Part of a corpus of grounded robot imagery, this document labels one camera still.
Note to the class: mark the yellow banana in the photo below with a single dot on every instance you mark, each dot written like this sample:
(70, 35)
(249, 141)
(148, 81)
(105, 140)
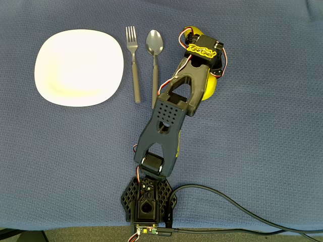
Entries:
(210, 88)

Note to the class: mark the white rounded plate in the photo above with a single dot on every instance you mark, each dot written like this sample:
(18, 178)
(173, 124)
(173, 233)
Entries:
(78, 68)

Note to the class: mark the black stand legs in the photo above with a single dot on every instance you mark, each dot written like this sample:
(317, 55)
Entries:
(10, 233)

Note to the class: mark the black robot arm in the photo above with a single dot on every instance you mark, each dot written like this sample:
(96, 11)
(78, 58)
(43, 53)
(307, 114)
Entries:
(164, 131)

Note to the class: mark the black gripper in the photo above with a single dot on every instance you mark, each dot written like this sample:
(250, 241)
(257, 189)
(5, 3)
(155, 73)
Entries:
(211, 86)

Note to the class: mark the blue-grey woven table cloth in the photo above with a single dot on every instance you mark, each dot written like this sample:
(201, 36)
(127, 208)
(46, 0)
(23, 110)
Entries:
(252, 126)

